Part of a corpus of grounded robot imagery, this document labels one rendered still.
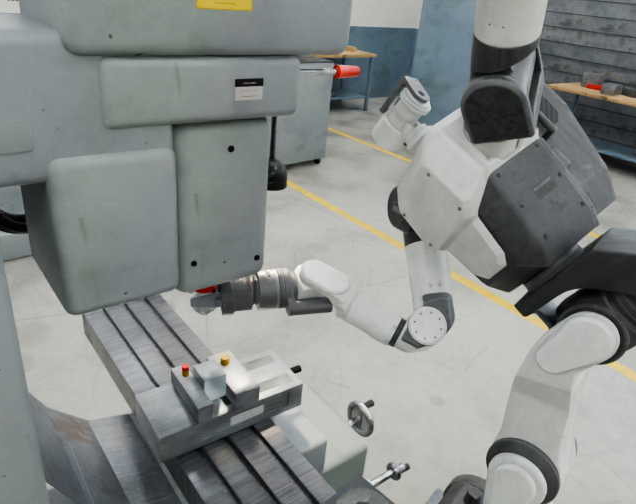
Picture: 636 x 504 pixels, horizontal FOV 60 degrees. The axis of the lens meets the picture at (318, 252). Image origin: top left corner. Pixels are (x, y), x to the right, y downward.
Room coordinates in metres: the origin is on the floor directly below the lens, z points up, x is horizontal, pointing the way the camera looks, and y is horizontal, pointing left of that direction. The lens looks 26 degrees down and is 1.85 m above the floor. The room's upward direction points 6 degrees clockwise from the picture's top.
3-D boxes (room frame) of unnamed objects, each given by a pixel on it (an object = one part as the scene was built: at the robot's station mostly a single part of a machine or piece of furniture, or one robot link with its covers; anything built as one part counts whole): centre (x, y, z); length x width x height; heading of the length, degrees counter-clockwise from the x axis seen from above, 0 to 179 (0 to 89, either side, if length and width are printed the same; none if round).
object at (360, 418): (1.29, -0.16, 0.63); 0.16 x 0.12 x 0.12; 130
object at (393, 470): (1.20, -0.27, 0.51); 0.22 x 0.06 x 0.06; 130
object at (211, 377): (0.95, 0.21, 1.03); 0.06 x 0.05 x 0.06; 38
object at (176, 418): (0.96, 0.19, 0.98); 0.35 x 0.15 x 0.11; 128
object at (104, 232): (0.84, 0.38, 1.47); 0.24 x 0.19 x 0.26; 40
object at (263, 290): (0.99, 0.14, 1.24); 0.13 x 0.12 x 0.10; 18
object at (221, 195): (0.96, 0.23, 1.47); 0.21 x 0.19 x 0.32; 40
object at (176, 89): (0.94, 0.26, 1.68); 0.34 x 0.24 x 0.10; 130
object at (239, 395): (0.98, 0.17, 1.02); 0.15 x 0.06 x 0.04; 38
